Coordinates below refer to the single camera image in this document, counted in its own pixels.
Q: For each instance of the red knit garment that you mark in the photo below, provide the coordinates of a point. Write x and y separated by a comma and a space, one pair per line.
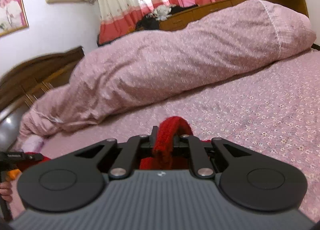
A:
167, 135

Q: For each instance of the pink floral quilt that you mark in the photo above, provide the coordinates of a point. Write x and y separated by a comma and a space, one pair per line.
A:
162, 64

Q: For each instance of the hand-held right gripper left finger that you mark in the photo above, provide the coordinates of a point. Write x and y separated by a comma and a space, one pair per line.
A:
147, 148

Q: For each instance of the framed wall photo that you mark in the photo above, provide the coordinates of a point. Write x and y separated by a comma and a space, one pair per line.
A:
11, 12

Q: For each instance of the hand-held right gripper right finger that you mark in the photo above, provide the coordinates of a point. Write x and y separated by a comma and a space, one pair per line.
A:
183, 146

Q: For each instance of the white grey crumpled cloth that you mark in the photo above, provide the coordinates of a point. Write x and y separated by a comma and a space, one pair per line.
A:
162, 11

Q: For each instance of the glossy brown bed headboard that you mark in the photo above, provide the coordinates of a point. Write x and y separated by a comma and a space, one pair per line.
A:
10, 130

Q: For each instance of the lilac cloth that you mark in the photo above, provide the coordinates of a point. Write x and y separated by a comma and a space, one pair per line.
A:
33, 143

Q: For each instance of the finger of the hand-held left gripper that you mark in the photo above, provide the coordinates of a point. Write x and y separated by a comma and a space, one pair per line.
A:
17, 156

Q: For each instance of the person's left hand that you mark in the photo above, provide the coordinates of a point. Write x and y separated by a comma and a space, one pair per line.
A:
6, 191

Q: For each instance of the pile of dark clothes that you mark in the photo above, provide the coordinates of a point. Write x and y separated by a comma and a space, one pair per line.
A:
147, 22

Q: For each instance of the pink floral bedsheet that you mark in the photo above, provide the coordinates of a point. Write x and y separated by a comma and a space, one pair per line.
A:
250, 110

